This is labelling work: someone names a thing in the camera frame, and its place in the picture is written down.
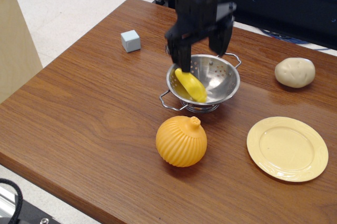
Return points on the yellow ceramic plate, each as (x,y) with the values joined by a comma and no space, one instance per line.
(287,149)

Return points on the light wooden panel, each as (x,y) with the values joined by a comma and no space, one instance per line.
(19,58)

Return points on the beige toy potato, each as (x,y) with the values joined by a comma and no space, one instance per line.
(295,72)

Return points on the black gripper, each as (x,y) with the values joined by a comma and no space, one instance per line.
(197,20)

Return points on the black metal frame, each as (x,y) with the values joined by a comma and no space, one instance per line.
(309,20)

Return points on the yellow toy banana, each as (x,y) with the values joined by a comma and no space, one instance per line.
(192,85)

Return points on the steel colander with handles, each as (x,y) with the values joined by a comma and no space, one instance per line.
(219,77)

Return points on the orange ribbed toy onion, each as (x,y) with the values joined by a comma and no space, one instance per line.
(181,141)

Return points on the grey cube block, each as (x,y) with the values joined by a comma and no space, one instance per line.
(131,41)

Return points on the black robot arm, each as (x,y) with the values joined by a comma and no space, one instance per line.
(197,20)

